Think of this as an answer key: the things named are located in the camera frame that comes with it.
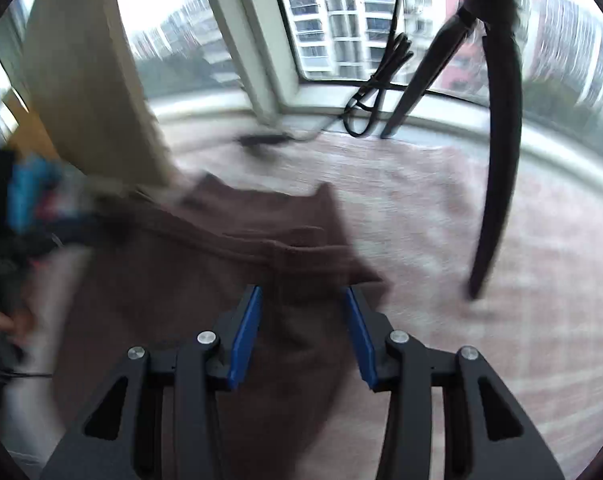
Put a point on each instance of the person's left hand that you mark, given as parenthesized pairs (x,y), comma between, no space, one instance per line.
(6,321)

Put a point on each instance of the pink plaid blanket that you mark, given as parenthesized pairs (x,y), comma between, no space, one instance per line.
(531,360)

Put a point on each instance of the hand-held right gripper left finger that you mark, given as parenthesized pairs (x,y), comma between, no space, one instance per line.
(244,340)

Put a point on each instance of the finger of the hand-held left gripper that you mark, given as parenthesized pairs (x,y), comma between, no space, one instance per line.
(86,232)

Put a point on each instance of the light wooden board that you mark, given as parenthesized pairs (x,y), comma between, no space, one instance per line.
(91,85)

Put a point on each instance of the brown long-sleeve shirt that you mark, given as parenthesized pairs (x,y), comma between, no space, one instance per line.
(181,285)

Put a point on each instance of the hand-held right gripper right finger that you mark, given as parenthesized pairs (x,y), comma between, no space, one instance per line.
(362,340)

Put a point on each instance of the black tripod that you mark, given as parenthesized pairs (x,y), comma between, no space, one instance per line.
(504,110)

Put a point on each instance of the pine wood panel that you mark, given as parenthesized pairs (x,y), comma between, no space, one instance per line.
(29,130)

